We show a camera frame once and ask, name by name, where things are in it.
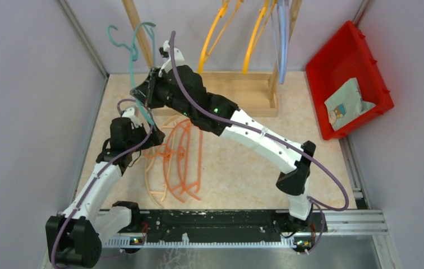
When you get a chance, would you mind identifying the yellow plastic hanger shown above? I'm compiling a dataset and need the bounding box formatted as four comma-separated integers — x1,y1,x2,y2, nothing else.
197,0,244,73
242,0,275,75

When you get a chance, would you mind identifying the light blue plastic hanger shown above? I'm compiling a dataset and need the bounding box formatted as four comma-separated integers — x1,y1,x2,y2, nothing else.
271,1,291,84

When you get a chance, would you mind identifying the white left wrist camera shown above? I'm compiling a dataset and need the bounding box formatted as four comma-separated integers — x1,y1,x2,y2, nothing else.
121,106,142,127

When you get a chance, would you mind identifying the printed cloth in bin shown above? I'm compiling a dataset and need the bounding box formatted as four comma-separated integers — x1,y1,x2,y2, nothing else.
324,77,376,131

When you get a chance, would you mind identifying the orange plastic hanger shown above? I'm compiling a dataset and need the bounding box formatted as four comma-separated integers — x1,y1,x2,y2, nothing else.
154,115,186,203
169,119,204,201

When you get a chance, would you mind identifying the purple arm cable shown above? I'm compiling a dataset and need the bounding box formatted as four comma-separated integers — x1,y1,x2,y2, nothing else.
50,98,155,269
169,30,350,256

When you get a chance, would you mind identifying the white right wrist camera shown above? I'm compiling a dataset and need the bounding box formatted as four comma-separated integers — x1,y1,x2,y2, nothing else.
159,40,186,77

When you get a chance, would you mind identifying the wooden hanger rack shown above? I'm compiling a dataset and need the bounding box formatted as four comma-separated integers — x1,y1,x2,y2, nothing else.
122,1,302,117

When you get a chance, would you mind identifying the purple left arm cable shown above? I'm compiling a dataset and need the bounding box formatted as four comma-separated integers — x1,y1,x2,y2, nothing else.
50,98,155,269

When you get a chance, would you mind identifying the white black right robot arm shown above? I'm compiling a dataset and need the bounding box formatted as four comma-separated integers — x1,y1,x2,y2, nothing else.
134,65,316,231

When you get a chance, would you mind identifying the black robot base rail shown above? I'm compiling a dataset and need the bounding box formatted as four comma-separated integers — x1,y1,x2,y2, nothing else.
103,210,328,253

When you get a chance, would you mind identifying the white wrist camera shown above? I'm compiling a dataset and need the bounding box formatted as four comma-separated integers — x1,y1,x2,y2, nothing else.
121,106,142,127
159,40,186,77

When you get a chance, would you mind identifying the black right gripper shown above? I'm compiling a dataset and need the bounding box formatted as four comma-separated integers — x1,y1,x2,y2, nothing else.
131,67,194,119

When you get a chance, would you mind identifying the lilac plastic hanger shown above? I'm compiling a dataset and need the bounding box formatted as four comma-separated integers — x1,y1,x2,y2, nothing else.
284,0,292,71

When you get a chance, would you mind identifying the beige plastic hanger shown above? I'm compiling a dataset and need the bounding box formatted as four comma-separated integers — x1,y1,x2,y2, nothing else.
137,115,180,208

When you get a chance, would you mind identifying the teal plastic hanger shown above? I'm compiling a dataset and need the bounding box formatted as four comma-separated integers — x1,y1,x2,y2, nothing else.
107,22,158,127

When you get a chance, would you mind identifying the red plastic bin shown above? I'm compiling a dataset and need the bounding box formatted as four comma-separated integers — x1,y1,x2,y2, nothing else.
305,21,394,140

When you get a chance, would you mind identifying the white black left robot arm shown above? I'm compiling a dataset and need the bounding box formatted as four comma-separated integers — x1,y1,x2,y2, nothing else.
45,108,165,268

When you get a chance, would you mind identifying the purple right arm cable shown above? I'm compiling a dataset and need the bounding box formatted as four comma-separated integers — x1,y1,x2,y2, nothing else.
169,30,350,256

